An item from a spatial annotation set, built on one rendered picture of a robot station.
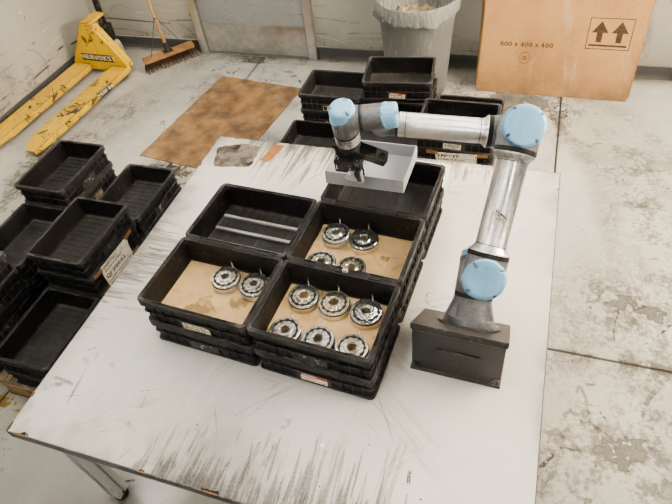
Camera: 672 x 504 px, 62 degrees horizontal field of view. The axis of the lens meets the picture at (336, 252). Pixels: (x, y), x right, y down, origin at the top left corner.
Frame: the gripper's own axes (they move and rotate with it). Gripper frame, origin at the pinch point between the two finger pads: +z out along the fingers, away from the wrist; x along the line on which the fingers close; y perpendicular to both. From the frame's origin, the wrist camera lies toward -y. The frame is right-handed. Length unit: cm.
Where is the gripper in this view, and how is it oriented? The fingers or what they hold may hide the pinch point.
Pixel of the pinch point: (363, 179)
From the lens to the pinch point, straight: 188.2
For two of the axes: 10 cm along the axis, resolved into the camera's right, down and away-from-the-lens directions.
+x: -2.0, 8.8, -4.2
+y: -9.6, -1.1, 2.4
